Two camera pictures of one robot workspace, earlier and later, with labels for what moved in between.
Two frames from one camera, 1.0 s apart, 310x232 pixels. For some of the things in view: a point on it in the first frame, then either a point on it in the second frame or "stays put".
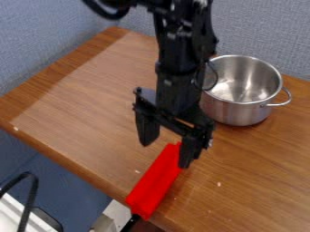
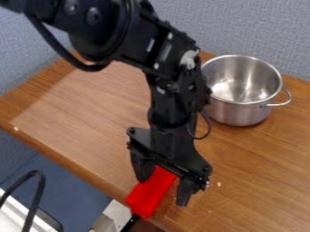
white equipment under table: [12, 213] stays put
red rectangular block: [155, 183] stays put
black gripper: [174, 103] -> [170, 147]
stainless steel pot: [249, 88] stays put
